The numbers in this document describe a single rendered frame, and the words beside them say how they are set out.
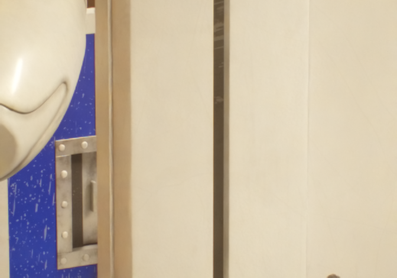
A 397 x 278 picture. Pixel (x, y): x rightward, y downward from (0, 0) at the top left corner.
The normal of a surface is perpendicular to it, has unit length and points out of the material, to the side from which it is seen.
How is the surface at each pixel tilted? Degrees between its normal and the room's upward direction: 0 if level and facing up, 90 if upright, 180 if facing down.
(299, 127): 90
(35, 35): 47
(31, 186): 90
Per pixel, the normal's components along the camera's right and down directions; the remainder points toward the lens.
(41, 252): 0.48, 0.21
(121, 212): -0.96, 0.07
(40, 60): 0.73, -0.33
